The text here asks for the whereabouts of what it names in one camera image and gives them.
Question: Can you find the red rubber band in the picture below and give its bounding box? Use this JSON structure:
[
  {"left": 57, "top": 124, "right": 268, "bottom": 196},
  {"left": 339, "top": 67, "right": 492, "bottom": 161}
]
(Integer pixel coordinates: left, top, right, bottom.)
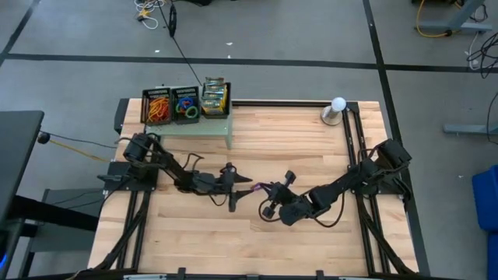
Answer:
[{"left": 156, "top": 103, "right": 172, "bottom": 122}]

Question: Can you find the green perforated metal shelf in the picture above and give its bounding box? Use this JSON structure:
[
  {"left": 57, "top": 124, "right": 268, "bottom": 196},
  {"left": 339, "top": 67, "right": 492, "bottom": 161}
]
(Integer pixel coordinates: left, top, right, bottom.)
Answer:
[{"left": 146, "top": 85, "right": 234, "bottom": 151}]

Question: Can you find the hanging black cable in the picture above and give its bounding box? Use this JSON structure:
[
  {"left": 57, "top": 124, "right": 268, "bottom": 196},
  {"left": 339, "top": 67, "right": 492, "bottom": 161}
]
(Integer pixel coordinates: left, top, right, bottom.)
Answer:
[{"left": 156, "top": 0, "right": 205, "bottom": 88}]

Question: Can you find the lamp with white bulb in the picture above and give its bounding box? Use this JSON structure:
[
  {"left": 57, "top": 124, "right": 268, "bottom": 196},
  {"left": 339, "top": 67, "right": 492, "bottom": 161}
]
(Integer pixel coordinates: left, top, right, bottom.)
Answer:
[{"left": 320, "top": 96, "right": 348, "bottom": 127}]

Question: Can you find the black mesh basket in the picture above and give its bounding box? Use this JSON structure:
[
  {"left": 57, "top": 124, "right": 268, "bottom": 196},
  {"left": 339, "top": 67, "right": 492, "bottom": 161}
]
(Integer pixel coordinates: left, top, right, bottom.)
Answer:
[
  {"left": 140, "top": 86, "right": 174, "bottom": 127},
  {"left": 200, "top": 82, "right": 233, "bottom": 121},
  {"left": 170, "top": 85, "right": 202, "bottom": 126}
]

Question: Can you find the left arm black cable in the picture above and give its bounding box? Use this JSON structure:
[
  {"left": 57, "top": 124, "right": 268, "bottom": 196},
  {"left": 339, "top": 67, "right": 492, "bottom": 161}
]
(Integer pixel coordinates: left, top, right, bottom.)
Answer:
[{"left": 181, "top": 152, "right": 230, "bottom": 208}]

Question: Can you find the black aluminium table frame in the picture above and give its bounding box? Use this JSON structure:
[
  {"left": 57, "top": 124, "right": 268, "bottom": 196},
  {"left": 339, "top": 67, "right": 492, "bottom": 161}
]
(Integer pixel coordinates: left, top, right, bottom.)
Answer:
[{"left": 87, "top": 96, "right": 431, "bottom": 280}]

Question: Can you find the grey stand leg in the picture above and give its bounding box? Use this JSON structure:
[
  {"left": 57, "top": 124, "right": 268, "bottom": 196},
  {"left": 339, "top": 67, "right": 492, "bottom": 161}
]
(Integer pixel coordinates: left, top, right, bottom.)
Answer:
[{"left": 417, "top": 0, "right": 495, "bottom": 34}]

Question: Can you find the blue and yellow crayon box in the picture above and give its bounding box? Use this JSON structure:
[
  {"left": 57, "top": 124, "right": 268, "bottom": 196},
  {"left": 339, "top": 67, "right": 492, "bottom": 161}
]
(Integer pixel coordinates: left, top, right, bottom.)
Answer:
[{"left": 200, "top": 98, "right": 227, "bottom": 117}]

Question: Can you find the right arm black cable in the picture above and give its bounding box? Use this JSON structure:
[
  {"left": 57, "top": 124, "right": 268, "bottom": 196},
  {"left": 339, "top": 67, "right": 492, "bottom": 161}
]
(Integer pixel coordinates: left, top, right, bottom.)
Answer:
[{"left": 258, "top": 189, "right": 347, "bottom": 229}]

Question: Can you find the tangle of floor cables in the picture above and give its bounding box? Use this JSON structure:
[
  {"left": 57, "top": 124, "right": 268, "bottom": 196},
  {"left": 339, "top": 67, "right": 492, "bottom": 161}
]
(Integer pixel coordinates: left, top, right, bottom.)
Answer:
[{"left": 464, "top": 30, "right": 498, "bottom": 81}]

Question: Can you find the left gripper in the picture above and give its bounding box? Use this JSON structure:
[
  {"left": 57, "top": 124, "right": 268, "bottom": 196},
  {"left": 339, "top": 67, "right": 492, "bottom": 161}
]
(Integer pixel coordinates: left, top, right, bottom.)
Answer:
[{"left": 198, "top": 163, "right": 256, "bottom": 213}]

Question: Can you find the hanging yellow cord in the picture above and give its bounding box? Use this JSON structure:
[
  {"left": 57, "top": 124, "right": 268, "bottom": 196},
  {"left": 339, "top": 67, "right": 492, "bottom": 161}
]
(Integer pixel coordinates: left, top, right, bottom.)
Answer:
[{"left": 416, "top": 0, "right": 453, "bottom": 40}]

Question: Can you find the white and yellow cable bundle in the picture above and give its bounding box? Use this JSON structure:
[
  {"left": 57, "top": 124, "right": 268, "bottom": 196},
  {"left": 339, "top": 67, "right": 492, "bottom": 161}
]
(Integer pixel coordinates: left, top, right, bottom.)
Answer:
[{"left": 133, "top": 0, "right": 167, "bottom": 30}]

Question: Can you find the blue bin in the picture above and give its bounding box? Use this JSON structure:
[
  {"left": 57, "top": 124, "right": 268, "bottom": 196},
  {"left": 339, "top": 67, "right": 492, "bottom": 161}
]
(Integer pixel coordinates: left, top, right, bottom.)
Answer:
[{"left": 471, "top": 164, "right": 498, "bottom": 280}]

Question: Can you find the black desk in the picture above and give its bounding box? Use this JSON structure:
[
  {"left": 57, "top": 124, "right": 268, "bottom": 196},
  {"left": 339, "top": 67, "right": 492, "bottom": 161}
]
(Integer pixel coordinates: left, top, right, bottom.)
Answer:
[{"left": 0, "top": 110, "right": 45, "bottom": 231}]

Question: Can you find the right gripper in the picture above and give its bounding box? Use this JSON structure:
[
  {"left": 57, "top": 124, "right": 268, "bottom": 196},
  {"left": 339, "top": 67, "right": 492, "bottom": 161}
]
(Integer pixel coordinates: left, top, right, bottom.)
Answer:
[{"left": 261, "top": 170, "right": 310, "bottom": 226}]

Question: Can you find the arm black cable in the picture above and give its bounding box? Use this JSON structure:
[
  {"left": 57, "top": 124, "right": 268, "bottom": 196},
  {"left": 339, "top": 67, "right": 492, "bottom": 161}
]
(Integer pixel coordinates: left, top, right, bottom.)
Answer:
[
  {"left": 258, "top": 189, "right": 347, "bottom": 229},
  {"left": 181, "top": 152, "right": 230, "bottom": 208}
]

